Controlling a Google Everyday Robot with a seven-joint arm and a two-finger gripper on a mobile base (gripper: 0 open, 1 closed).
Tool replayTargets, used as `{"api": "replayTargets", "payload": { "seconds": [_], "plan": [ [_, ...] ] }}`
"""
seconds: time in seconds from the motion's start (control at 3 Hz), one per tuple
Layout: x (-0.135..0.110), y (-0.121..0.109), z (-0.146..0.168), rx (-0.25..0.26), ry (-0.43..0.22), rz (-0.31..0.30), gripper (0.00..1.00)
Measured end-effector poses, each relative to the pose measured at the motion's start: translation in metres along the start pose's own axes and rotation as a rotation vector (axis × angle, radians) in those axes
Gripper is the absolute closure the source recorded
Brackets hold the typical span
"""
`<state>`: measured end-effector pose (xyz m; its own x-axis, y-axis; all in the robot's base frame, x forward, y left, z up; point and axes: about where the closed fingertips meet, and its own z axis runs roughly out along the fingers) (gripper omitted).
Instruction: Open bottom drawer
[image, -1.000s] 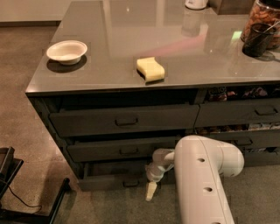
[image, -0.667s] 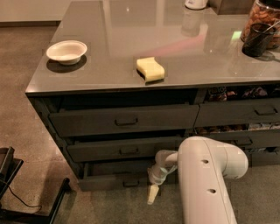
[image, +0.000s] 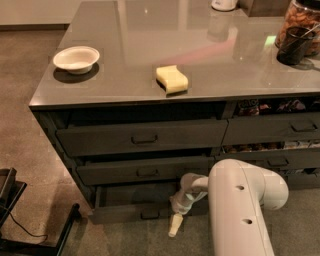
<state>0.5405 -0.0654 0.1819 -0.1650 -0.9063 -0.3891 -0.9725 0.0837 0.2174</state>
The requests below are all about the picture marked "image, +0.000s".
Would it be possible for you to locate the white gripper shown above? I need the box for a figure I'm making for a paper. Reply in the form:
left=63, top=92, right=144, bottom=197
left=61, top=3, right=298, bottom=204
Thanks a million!
left=168, top=189, right=208, bottom=237

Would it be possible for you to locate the drawer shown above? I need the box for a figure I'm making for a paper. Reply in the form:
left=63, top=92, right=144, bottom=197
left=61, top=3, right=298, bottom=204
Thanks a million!
left=216, top=148, right=320, bottom=170
left=89, top=182, right=179, bottom=224
left=285, top=173, right=320, bottom=190
left=56, top=119, right=227, bottom=157
left=77, top=156, right=211, bottom=185
left=222, top=112, right=320, bottom=145

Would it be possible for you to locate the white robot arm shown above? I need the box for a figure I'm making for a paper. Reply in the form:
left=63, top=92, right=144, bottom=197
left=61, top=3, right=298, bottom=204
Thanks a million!
left=168, top=159, right=289, bottom=256

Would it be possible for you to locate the grey drawer cabinet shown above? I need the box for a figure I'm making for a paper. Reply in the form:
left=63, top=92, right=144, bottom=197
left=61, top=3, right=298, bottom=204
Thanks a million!
left=28, top=0, right=320, bottom=209

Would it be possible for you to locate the yellow sponge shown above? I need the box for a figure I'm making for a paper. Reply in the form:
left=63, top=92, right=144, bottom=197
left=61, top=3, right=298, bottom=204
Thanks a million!
left=156, top=65, right=188, bottom=94

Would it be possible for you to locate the black stand base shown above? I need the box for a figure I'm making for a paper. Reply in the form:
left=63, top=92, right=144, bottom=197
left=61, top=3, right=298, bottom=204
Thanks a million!
left=0, top=167, right=81, bottom=256

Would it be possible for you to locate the white paper bowl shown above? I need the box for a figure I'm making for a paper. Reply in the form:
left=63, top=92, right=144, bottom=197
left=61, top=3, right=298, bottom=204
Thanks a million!
left=53, top=46, right=100, bottom=75

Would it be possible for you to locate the black mesh cup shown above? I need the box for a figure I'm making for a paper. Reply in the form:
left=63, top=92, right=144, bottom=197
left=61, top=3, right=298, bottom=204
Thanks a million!
left=276, top=26, right=316, bottom=66

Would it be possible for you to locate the white container on counter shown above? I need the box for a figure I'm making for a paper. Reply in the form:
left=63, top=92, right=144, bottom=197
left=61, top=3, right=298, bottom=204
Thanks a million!
left=211, top=0, right=238, bottom=12

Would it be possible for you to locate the brown box on counter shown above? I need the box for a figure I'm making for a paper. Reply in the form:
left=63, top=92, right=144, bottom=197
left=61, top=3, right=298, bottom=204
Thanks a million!
left=238, top=0, right=291, bottom=17

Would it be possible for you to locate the glass jar of nuts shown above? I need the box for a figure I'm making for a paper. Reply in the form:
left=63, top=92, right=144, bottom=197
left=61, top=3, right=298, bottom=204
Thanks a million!
left=275, top=0, right=320, bottom=47

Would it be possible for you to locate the black cable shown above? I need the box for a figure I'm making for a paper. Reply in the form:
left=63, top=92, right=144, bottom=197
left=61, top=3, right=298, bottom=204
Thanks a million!
left=0, top=203, right=49, bottom=244

